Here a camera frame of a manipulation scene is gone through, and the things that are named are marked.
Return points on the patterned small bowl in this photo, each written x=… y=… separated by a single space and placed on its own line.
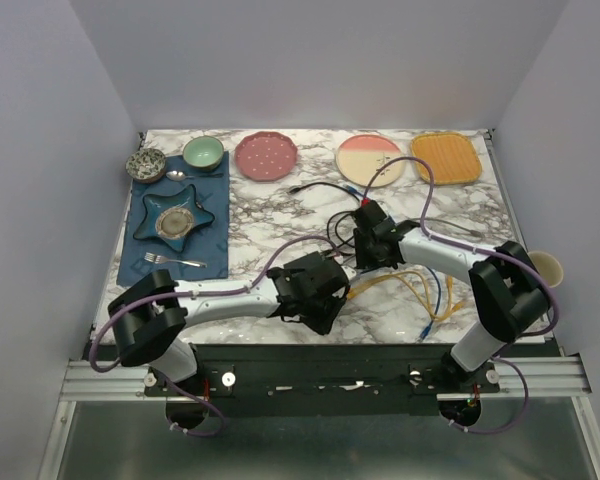
x=146 y=166

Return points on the blue star shaped dish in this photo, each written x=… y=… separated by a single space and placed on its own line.
x=155 y=204

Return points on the aluminium frame rail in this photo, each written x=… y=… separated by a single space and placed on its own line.
x=105 y=380

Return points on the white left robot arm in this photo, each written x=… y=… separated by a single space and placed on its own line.
x=149 y=316

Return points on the small round saucer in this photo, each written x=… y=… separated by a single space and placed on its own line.
x=174 y=223

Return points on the cream and pink plate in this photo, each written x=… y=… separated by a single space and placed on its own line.
x=359 y=157

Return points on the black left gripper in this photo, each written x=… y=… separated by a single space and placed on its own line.
x=322 y=325

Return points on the orange woven square tray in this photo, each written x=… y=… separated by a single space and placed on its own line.
x=450 y=155

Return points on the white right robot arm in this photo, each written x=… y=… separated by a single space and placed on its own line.
x=509 y=292

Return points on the silver spoon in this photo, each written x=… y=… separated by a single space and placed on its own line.
x=179 y=176

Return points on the green ceramic bowl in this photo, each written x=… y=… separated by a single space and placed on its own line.
x=203 y=153

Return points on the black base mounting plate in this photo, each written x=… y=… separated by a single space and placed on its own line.
x=250 y=381

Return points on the pink dotted plate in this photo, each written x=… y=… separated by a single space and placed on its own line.
x=265 y=156

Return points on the silver fork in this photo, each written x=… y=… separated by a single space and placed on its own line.
x=161 y=259

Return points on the floral paper cup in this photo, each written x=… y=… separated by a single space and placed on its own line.
x=549 y=268

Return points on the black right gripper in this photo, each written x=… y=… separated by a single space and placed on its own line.
x=361 y=256

